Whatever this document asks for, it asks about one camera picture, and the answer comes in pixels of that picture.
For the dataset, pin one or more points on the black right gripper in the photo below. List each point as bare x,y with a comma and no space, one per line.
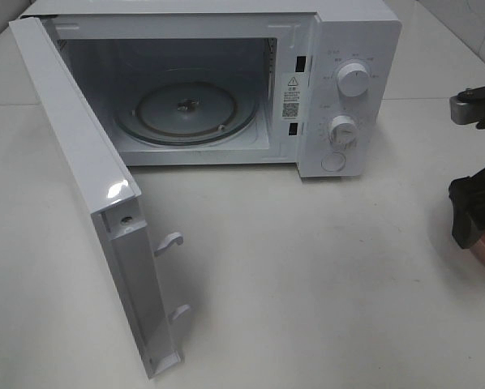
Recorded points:
467,196

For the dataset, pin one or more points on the round white door button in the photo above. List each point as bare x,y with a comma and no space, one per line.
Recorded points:
333,162

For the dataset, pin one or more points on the white microwave door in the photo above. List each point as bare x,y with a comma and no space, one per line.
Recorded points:
110,195

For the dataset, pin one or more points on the lower white timer knob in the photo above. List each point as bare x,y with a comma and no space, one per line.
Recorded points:
342,130

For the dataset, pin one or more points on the upper white control knob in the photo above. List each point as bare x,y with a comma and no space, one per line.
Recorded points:
353,78

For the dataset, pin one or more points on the white microwave oven body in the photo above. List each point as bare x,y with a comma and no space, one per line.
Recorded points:
109,45

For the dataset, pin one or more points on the white warning label sticker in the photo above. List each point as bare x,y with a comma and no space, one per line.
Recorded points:
293,89

